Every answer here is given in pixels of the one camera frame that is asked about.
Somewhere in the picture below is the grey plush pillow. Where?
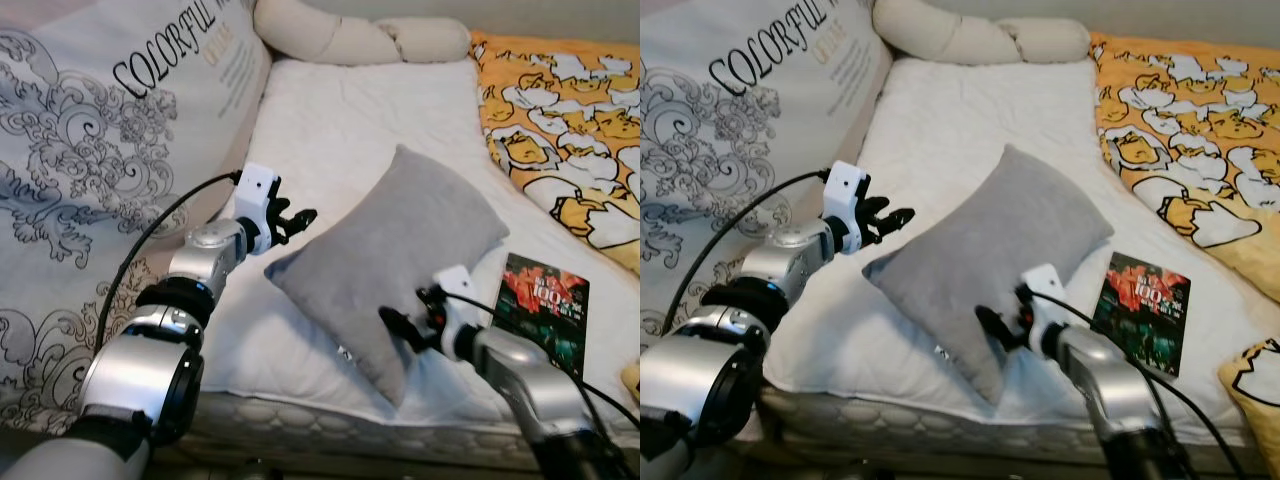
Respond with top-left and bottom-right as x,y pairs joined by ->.
265,143 -> 511,409
862,143 -> 1116,406

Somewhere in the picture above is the yellow egg cartoon blanket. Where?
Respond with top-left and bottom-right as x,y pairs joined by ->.
468,30 -> 641,401
1088,30 -> 1280,451

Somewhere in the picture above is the white quilted mattress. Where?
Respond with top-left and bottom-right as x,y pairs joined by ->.
760,55 -> 1280,471
185,55 -> 641,471

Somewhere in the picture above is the red and green book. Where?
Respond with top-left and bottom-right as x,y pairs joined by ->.
1090,250 -> 1193,379
495,253 -> 591,379

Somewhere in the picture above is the printed grey headboard cushion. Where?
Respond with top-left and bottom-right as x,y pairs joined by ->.
0,0 -> 273,436
640,0 -> 896,341

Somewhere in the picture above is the beige knotted bolster pillow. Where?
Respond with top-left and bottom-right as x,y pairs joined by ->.
872,0 -> 1091,67
253,0 -> 471,67

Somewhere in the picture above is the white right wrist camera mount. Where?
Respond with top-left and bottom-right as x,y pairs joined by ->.
435,265 -> 479,336
1022,263 -> 1063,336

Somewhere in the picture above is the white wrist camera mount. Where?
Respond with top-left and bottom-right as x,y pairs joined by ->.
435,265 -> 479,336
1022,263 -> 1063,336
235,163 -> 283,256
822,160 -> 869,256

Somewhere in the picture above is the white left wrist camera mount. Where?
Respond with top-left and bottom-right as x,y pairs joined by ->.
822,160 -> 869,256
235,163 -> 283,256

